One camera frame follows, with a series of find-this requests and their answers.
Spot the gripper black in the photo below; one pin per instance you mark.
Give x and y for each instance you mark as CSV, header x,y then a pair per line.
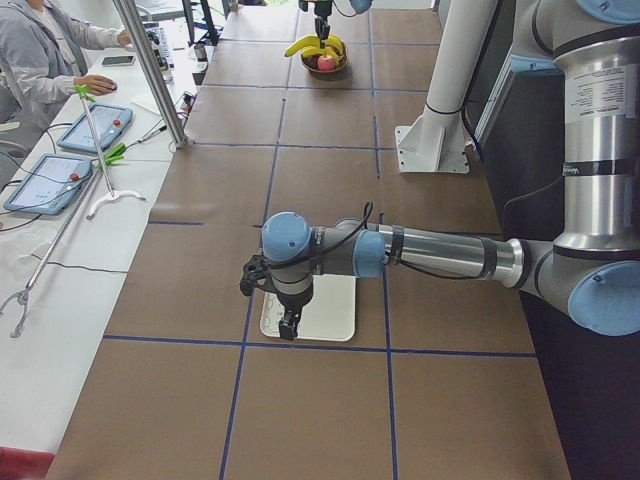
x,y
294,304
322,23

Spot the smooth yellow banana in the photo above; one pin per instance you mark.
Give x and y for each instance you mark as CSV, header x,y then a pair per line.
x,y
303,42

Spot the textured yellow banana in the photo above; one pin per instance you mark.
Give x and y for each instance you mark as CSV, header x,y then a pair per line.
x,y
336,44

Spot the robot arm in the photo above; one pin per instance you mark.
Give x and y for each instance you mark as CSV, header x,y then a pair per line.
x,y
358,6
573,243

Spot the white rectangular plate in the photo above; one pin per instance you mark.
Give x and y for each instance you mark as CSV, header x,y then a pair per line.
x,y
331,314

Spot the brown wicker basket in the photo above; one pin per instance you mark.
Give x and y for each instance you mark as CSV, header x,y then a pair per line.
x,y
309,57

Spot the red apple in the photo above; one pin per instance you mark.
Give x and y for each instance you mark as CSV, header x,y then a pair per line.
x,y
326,63

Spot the white smartphone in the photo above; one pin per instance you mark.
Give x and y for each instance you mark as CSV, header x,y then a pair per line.
x,y
118,61

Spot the teach pendant far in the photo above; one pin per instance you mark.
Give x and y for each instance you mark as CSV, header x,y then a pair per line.
x,y
109,123

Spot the teach pendant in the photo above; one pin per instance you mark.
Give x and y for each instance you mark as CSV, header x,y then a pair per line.
x,y
50,185
109,123

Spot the reacher grabber tool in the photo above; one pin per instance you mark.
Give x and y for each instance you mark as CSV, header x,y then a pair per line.
x,y
112,194
22,296

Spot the teach pendant near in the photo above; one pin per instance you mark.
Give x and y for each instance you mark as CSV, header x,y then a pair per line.
x,y
50,185

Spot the seated person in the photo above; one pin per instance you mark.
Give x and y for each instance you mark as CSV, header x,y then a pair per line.
x,y
42,56

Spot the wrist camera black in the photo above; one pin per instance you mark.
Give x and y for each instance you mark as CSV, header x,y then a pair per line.
x,y
256,275

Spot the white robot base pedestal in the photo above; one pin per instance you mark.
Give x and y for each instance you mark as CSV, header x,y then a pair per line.
x,y
435,142

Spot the aluminium frame post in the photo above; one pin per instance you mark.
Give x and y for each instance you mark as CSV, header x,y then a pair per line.
x,y
130,17

